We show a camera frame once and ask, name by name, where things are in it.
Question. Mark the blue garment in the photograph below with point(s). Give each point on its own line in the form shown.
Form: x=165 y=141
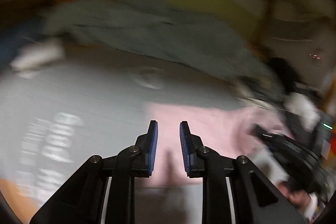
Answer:
x=17 y=37

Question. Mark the right hand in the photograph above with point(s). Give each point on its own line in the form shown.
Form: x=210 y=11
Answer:
x=301 y=200

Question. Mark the wall power socket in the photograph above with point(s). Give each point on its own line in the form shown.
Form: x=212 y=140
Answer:
x=315 y=55

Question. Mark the small white folded cloth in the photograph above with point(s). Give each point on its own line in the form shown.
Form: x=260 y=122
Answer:
x=37 y=54

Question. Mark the pink printed t-shirt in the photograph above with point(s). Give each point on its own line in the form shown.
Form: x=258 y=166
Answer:
x=227 y=132

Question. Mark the grey-green blanket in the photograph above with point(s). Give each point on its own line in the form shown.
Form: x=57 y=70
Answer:
x=155 y=29

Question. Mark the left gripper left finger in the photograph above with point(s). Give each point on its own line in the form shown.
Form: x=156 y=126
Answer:
x=102 y=189

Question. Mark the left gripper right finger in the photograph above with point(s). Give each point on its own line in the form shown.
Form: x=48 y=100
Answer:
x=234 y=190

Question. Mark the white plastic bag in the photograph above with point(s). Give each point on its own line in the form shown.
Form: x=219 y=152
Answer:
x=304 y=108

